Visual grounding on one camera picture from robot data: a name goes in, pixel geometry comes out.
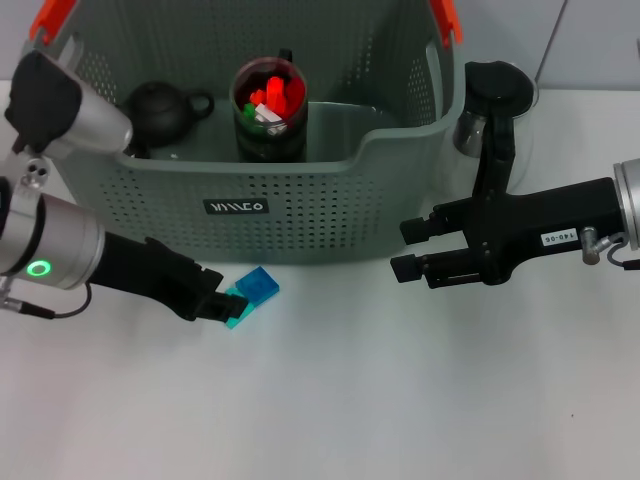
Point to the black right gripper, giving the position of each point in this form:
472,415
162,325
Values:
540,220

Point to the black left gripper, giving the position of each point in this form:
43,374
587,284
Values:
150,270

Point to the teal toy brick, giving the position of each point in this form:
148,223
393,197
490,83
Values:
232,324

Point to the blue toy brick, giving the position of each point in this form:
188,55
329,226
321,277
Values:
260,285

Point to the translucent white toy brick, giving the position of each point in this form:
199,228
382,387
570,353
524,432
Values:
277,129

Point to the small green toy brick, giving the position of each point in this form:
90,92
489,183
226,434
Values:
248,111

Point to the small orange-red toy brick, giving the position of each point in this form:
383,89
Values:
257,95

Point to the bright red toy brick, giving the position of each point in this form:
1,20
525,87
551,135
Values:
276,92

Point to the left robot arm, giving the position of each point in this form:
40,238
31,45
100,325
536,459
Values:
45,240

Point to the grey perforated storage basket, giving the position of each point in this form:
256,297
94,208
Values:
320,210

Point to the black teapot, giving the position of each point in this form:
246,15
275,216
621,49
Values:
160,112

